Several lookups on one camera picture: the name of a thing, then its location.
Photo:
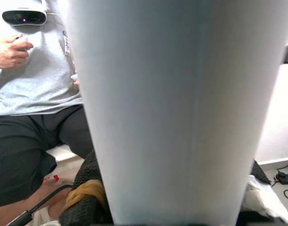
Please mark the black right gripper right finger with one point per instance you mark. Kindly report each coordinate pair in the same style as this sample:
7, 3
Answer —
260, 174

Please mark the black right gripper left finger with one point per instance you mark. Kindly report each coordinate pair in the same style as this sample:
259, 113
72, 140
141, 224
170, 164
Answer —
87, 169

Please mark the white plastic table leg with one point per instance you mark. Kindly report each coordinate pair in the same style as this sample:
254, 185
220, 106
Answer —
181, 106

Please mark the person right hand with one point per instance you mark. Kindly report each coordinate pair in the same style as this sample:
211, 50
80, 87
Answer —
9, 53

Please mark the yellow rubber band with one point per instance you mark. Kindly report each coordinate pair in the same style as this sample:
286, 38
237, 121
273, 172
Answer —
83, 191

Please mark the black power strip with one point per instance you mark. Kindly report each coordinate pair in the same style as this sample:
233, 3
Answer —
286, 177

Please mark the white bench seat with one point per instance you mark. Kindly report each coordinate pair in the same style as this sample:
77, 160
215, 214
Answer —
63, 153

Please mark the small red plastic piece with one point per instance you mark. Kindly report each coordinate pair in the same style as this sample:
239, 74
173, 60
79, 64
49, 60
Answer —
55, 177

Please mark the person bare leg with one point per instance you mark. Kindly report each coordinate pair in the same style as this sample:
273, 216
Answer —
54, 200

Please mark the person black shorts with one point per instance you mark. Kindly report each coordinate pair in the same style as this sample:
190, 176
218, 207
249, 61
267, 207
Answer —
21, 146

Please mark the white handheld controller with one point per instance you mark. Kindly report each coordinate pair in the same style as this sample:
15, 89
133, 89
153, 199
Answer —
75, 79

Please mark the person grey shirt torso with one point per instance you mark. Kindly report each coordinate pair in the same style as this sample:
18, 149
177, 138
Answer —
40, 82

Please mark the white VR headset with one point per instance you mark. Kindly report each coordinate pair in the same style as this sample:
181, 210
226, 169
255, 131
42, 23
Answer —
24, 15

